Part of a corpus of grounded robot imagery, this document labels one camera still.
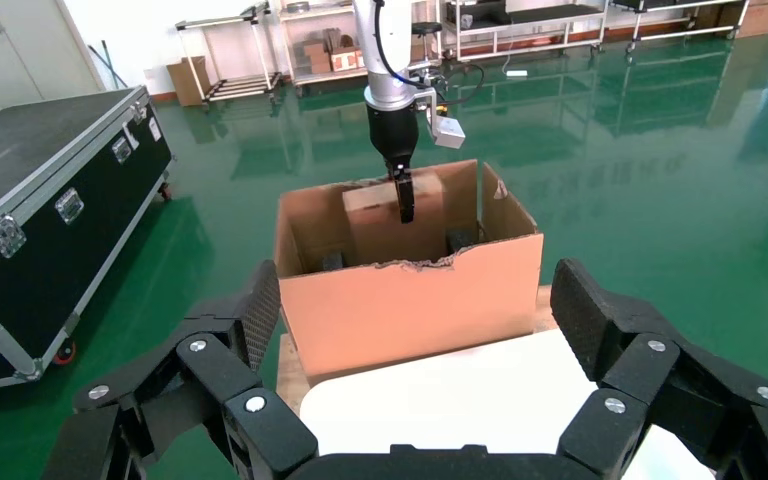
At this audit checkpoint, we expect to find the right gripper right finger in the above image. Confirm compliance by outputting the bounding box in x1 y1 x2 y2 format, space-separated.
549 258 768 480

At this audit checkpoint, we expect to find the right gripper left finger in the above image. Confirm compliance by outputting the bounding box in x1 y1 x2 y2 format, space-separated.
39 259 322 480

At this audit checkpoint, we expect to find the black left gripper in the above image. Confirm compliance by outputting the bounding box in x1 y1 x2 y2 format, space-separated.
365 102 420 225

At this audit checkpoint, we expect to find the small plain cardboard box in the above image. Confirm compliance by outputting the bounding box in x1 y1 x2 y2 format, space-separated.
342 173 447 266

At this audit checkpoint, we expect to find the big open cardboard box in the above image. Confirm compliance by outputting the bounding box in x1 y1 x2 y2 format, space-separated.
273 158 546 387

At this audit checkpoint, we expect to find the carton with red print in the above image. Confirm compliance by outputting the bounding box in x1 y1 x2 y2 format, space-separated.
330 46 365 72

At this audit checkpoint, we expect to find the black round stool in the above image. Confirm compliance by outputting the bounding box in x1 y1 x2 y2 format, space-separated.
412 21 444 62

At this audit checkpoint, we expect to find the long metal workbench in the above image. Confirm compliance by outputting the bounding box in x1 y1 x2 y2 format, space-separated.
446 3 612 63

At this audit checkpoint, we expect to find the low metal tube rack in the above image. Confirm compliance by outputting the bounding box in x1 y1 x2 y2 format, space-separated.
175 3 284 104

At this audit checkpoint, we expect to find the black equipment on workbench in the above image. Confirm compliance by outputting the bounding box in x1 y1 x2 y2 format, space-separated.
448 0 512 31

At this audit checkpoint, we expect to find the metal shelf unit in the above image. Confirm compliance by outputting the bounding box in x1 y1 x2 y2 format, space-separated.
277 0 448 87

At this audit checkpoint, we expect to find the black aluminium-edged flight case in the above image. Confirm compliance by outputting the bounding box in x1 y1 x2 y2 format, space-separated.
0 86 175 397

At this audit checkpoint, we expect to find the grey double door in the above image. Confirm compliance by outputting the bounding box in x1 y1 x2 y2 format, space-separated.
0 0 106 114

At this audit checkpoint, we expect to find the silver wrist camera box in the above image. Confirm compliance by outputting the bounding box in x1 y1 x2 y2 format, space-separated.
413 86 467 150

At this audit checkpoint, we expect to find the thin black yellow-tagged cable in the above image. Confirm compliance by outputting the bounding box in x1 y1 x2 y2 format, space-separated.
433 60 487 114

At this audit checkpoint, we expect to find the thick black braided cable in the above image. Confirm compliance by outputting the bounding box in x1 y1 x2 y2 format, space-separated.
371 0 433 91

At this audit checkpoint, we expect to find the brown carton by wall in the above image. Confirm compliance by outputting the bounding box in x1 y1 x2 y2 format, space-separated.
166 56 213 107

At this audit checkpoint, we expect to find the metal tube frame rack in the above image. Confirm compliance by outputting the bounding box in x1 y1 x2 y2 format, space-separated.
612 0 753 52

